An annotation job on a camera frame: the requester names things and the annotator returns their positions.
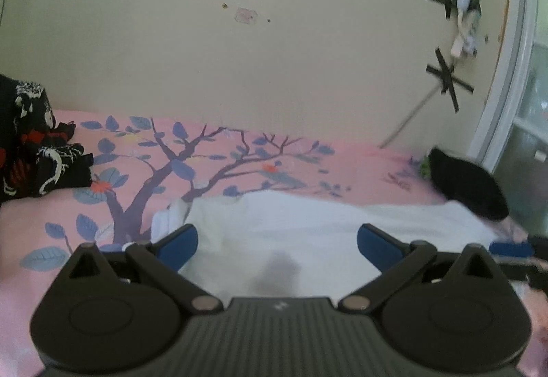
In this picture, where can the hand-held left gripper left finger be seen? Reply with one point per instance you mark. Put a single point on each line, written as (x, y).
(177, 248)

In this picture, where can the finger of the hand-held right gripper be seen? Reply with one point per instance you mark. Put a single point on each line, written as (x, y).
(511, 249)

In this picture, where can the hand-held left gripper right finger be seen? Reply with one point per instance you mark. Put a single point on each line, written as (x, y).
(376, 244)

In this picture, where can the white printed t-shirt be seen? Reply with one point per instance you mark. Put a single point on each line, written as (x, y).
(299, 222)

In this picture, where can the plain black cloth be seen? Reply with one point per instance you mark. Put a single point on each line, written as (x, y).
(466, 184)

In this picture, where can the pink tree print bedsheet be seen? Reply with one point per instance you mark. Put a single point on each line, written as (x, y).
(368, 158)

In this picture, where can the black patterned cloth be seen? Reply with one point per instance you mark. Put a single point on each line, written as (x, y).
(25, 145)

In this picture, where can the white window frame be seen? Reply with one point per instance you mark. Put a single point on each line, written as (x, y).
(496, 103)

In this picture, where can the pale wall sticker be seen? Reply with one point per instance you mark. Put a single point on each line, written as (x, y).
(245, 15)

